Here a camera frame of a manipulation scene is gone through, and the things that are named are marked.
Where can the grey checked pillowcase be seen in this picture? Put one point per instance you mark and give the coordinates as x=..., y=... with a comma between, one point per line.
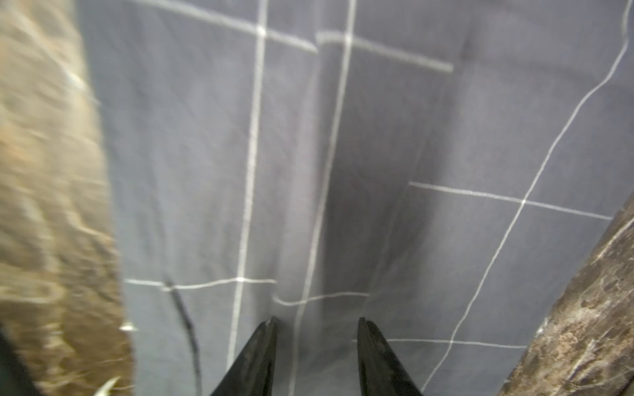
x=442, y=168

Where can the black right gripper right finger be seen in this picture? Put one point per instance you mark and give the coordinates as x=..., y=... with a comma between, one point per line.
x=380, y=371

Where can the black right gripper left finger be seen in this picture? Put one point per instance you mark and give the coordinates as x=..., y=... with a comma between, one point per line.
x=252, y=372

